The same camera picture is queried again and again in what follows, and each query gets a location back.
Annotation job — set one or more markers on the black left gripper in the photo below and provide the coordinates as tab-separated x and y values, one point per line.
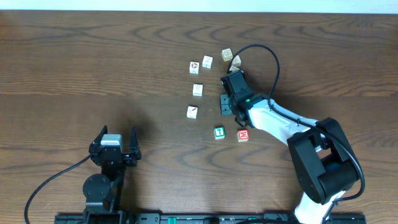
115	156

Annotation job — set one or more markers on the W wooden block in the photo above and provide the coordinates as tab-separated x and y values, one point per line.
197	90

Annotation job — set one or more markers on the red side wooden block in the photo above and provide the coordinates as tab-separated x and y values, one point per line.
236	61

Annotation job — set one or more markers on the hammer wooden block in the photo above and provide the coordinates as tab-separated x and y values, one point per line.
192	112

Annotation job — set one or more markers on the umbrella wooden block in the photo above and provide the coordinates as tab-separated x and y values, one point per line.
207	61

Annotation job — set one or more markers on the red M wooden block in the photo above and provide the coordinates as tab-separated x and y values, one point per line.
243	135

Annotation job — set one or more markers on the ball A wooden block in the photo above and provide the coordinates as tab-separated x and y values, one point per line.
194	67

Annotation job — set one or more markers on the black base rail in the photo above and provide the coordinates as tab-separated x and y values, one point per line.
156	218

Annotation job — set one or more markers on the yellow side wooden block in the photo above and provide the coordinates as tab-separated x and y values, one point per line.
226	54

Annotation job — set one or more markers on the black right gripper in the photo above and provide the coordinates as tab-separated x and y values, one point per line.
224	107

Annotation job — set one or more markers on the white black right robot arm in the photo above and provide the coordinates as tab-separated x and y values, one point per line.
324	162

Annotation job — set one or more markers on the green N wooden block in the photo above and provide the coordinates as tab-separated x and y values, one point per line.
233	69

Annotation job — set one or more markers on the green 7 wooden block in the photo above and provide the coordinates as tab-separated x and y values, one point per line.
219	132

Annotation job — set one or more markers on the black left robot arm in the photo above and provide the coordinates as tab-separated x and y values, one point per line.
103	190

